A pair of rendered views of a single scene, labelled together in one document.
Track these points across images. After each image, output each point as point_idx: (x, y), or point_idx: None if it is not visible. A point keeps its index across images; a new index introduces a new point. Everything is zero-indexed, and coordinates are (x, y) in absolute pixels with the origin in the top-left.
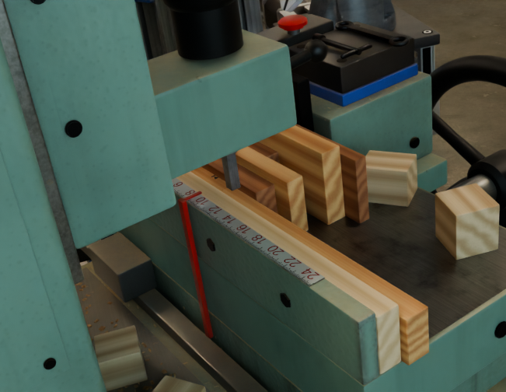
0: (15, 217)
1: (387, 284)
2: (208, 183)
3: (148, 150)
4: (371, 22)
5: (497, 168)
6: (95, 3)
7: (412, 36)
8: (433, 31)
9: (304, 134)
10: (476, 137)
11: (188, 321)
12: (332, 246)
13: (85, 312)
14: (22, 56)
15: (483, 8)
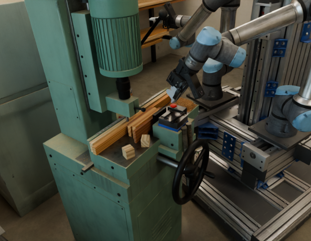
0: (74, 98)
1: (101, 143)
2: (132, 119)
3: (98, 103)
4: (273, 129)
5: (187, 167)
6: (91, 80)
7: (280, 142)
8: (288, 146)
9: (140, 122)
10: None
11: None
12: (125, 140)
13: None
14: (84, 82)
15: None
